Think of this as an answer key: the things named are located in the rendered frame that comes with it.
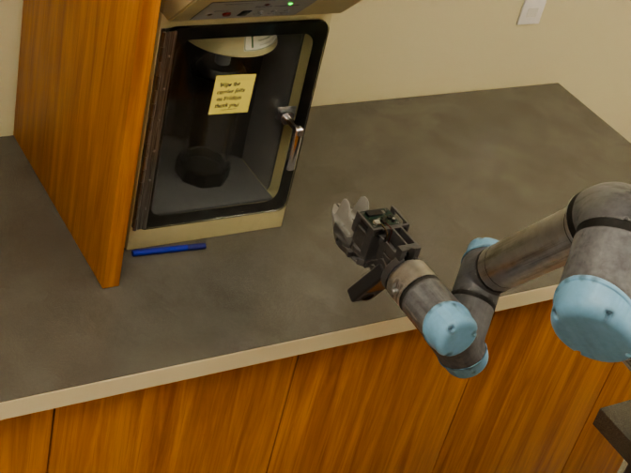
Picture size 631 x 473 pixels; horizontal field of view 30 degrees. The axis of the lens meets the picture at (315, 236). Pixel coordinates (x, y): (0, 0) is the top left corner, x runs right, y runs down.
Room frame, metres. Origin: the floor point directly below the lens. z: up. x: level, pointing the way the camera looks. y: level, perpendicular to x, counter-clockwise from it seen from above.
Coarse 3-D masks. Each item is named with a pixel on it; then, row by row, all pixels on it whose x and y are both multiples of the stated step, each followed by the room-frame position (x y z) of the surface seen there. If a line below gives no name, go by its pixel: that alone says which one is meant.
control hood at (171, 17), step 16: (176, 0) 1.64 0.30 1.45; (192, 0) 1.60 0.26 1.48; (208, 0) 1.61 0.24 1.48; (224, 0) 1.62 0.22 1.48; (240, 0) 1.64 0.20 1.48; (320, 0) 1.75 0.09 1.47; (336, 0) 1.77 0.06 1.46; (352, 0) 1.79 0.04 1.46; (176, 16) 1.64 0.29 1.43; (192, 16) 1.65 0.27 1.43; (272, 16) 1.76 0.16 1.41
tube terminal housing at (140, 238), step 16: (160, 16) 1.67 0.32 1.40; (288, 16) 1.81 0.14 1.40; (304, 16) 1.83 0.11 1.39; (320, 16) 1.85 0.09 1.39; (160, 32) 1.67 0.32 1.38; (144, 128) 1.67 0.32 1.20; (128, 224) 1.68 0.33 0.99; (192, 224) 1.75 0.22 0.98; (208, 224) 1.77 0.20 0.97; (224, 224) 1.79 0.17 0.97; (240, 224) 1.81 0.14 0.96; (256, 224) 1.83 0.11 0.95; (272, 224) 1.85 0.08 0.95; (128, 240) 1.67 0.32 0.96; (144, 240) 1.69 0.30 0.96; (160, 240) 1.71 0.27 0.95; (176, 240) 1.73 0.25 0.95
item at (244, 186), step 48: (192, 48) 1.70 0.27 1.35; (240, 48) 1.75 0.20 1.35; (288, 48) 1.81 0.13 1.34; (192, 96) 1.71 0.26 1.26; (288, 96) 1.82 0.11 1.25; (192, 144) 1.72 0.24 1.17; (240, 144) 1.77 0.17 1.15; (288, 144) 1.83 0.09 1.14; (192, 192) 1.73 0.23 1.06; (240, 192) 1.79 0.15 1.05; (288, 192) 1.85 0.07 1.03
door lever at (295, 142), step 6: (288, 114) 1.82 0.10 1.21; (282, 120) 1.81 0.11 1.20; (288, 120) 1.81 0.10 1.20; (294, 126) 1.79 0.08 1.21; (300, 126) 1.79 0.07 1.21; (294, 132) 1.78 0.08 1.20; (300, 132) 1.78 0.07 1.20; (294, 138) 1.78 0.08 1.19; (300, 138) 1.79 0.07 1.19; (294, 144) 1.78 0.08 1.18; (288, 150) 1.79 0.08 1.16; (294, 150) 1.78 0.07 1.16; (288, 156) 1.78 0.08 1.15; (294, 156) 1.78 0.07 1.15; (288, 162) 1.78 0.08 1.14; (294, 162) 1.79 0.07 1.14; (288, 168) 1.78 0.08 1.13; (294, 168) 1.79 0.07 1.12
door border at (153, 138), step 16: (176, 32) 1.67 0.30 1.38; (160, 48) 1.66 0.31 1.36; (160, 80) 1.67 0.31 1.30; (160, 96) 1.67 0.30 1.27; (160, 112) 1.67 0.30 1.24; (160, 128) 1.67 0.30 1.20; (144, 160) 1.66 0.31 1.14; (144, 192) 1.67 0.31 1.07; (144, 208) 1.67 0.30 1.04; (144, 224) 1.67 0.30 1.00
